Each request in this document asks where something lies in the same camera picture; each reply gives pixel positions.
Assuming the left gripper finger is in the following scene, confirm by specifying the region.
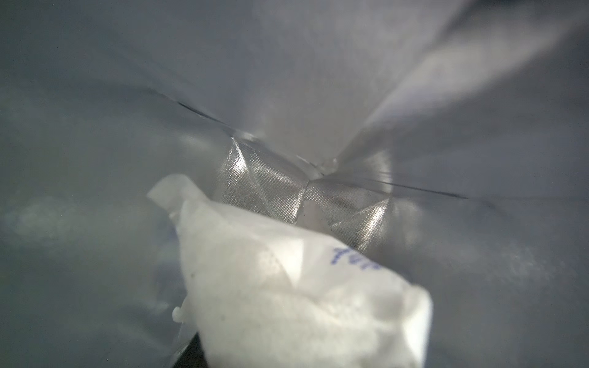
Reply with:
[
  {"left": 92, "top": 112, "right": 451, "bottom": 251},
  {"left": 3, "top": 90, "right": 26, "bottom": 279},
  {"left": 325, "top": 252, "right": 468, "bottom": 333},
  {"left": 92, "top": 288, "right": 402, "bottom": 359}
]
[{"left": 173, "top": 334, "right": 209, "bottom": 368}]

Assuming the white insulated delivery bag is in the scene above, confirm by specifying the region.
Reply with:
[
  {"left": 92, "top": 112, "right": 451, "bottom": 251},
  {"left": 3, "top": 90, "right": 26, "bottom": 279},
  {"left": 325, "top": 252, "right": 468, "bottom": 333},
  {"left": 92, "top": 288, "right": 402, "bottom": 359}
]
[{"left": 1, "top": 1, "right": 588, "bottom": 367}]

